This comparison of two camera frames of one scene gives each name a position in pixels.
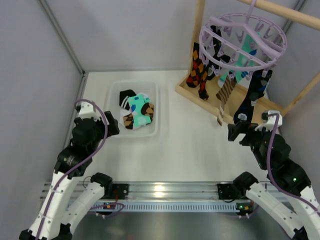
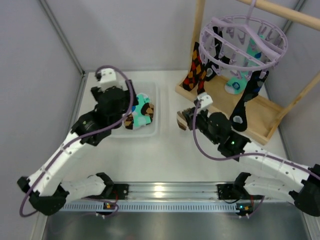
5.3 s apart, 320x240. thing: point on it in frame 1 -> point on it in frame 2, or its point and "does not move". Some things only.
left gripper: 106,122 -> 130,90
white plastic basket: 151,88 does not move
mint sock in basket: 136,103 does not move
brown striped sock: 222,95 -> 185,118
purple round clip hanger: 241,42 does not move
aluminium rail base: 169,197 does not move
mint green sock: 244,62 -> 237,84
